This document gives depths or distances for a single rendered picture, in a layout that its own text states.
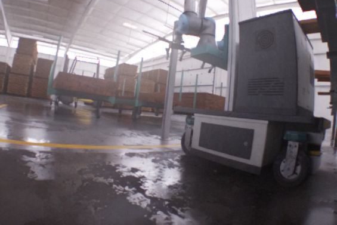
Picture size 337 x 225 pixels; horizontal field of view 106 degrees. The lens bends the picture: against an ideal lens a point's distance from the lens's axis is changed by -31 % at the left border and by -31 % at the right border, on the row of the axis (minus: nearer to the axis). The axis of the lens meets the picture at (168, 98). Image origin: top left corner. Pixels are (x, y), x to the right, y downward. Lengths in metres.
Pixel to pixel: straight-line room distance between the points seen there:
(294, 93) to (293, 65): 0.13
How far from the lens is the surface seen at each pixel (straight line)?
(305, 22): 1.14
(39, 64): 10.43
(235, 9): 1.34
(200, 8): 1.51
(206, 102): 4.39
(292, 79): 0.87
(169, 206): 0.58
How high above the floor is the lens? 0.30
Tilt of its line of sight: 4 degrees up
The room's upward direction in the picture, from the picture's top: 6 degrees clockwise
